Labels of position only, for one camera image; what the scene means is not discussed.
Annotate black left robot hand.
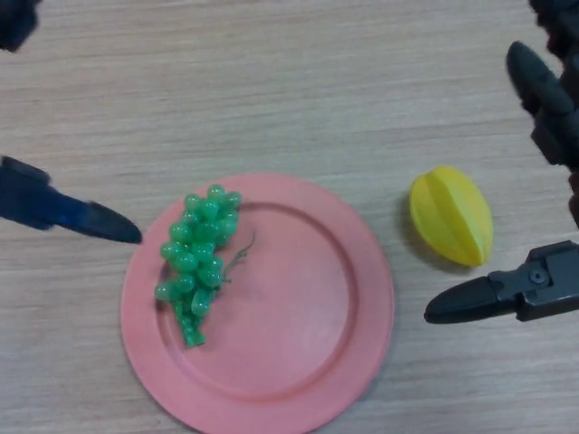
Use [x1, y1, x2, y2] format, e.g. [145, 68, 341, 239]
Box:
[0, 0, 144, 245]

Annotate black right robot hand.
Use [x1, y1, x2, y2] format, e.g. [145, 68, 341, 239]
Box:
[423, 0, 579, 325]

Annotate yellow starfruit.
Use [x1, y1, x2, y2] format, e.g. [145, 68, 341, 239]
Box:
[409, 165, 494, 268]

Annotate pink round plate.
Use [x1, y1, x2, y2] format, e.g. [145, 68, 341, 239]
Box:
[119, 173, 394, 434]

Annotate green grape bunch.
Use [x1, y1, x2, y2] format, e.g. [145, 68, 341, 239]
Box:
[155, 184, 258, 349]

